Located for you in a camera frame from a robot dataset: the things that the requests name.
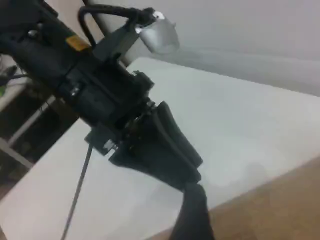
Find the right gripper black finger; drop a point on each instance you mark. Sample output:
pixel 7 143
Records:
pixel 195 217

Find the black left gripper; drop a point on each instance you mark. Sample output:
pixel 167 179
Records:
pixel 107 100

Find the brown burlap tote bag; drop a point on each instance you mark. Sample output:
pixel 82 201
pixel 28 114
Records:
pixel 270 207

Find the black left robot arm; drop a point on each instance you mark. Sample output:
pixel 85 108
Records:
pixel 37 50

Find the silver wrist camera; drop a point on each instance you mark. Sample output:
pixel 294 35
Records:
pixel 160 35

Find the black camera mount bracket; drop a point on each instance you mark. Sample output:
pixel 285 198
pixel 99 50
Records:
pixel 117 42

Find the white metal frame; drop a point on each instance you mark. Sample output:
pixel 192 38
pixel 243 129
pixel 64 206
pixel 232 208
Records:
pixel 22 130

